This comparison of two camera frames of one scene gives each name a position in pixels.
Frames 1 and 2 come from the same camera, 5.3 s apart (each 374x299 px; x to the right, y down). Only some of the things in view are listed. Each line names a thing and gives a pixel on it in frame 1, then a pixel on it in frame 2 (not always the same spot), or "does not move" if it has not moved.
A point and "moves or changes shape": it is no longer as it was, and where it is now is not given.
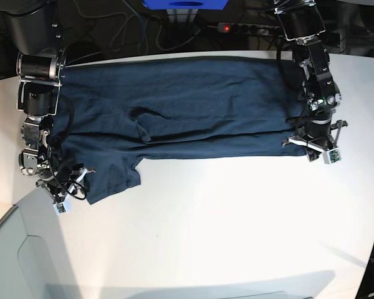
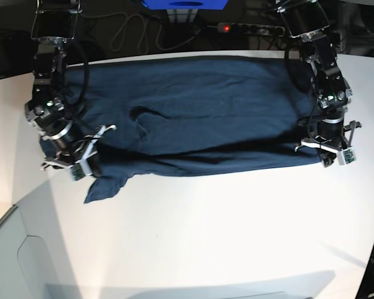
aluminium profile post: (181, 16) does not move
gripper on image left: (60, 184) -> (77, 143)
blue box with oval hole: (185, 4) does not move
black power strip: (251, 29) does not move
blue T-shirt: (111, 116) moves or changes shape
